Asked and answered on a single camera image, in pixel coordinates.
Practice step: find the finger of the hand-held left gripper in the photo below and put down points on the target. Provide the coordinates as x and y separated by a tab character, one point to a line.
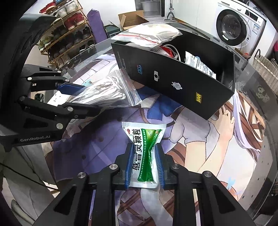
69	88
82	110

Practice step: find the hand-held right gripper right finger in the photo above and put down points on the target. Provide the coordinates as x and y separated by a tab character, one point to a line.
160	167

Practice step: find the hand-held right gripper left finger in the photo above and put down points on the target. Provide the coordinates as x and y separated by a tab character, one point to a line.
129	167

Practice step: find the green and white sachet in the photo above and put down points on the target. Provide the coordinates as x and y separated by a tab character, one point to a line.
145	141

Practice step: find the black cardboard box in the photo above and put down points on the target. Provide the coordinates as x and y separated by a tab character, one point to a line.
173	87

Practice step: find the red and white packet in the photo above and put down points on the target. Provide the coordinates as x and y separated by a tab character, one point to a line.
166	49

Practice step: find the white packet with blue print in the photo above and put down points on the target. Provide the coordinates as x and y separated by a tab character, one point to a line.
199	65

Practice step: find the printed anime mat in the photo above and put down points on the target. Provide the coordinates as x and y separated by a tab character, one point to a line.
195	152

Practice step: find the wooden shoe rack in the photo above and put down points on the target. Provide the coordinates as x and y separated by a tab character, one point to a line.
65	37

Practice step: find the shoe rack with shoes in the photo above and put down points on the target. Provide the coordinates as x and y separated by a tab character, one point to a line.
73	20

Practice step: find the purple mat bag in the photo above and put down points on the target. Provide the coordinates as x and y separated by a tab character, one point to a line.
96	24

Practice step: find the dark green box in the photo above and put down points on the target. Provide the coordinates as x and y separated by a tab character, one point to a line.
111	30

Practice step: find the brown cardboard box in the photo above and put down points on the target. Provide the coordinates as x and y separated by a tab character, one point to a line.
130	21

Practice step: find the flat mop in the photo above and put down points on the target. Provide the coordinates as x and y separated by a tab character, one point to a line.
171	15

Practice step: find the wicker laundry basket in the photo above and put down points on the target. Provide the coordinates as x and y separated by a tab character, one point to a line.
265	63

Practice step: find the white washing machine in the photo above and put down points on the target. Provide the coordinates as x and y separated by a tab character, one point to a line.
256	26

